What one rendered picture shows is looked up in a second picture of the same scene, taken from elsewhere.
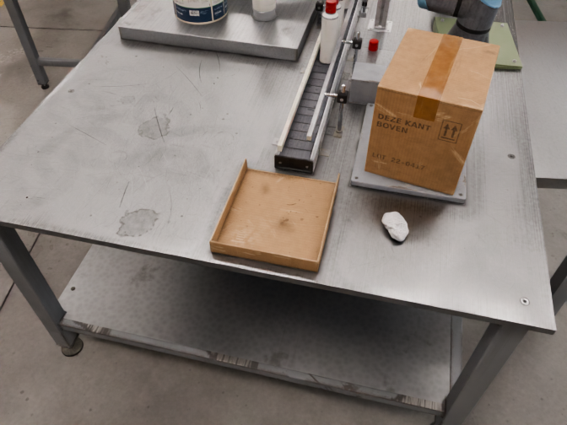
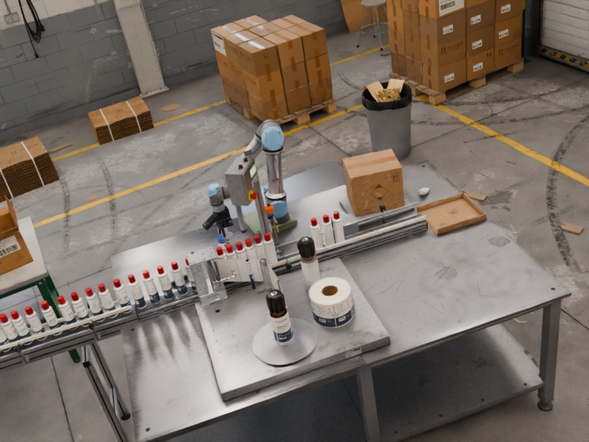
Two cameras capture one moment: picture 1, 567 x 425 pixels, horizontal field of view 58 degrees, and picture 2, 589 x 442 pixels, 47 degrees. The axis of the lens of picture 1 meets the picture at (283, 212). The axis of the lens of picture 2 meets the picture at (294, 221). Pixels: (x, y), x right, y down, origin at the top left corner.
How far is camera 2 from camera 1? 410 cm
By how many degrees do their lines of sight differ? 80
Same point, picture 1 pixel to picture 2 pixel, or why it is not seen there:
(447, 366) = not seen: hidden behind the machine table
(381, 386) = not seen: hidden behind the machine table
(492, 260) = (414, 174)
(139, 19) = (372, 331)
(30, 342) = (567, 427)
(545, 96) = (297, 193)
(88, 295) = (520, 374)
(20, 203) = (536, 274)
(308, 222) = (444, 208)
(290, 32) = (323, 267)
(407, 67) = (381, 167)
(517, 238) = not seen: hidden behind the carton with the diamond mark
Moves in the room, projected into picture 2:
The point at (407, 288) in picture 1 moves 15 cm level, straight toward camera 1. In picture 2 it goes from (446, 182) to (470, 177)
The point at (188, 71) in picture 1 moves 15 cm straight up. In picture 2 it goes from (391, 293) to (388, 269)
